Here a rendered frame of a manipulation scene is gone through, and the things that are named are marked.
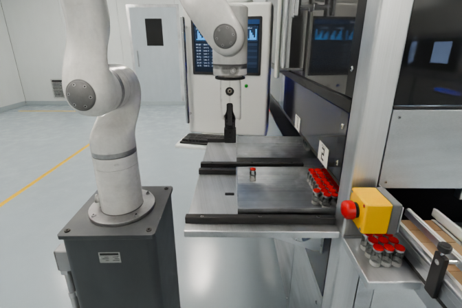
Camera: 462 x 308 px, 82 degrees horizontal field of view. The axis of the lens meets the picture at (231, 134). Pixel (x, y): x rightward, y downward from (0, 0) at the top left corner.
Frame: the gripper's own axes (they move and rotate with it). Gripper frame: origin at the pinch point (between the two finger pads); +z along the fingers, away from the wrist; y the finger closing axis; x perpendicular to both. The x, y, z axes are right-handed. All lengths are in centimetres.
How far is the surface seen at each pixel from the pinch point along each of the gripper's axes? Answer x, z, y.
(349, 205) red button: -25.4, 9.2, -19.0
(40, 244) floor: 136, 110, 83
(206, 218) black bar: 6.2, 20.6, -8.1
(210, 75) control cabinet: 13, -6, 91
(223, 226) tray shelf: 1.8, 22.4, -9.1
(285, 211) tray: -15.1, 19.8, -5.9
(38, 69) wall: 444, 27, 543
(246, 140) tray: -7, 21, 54
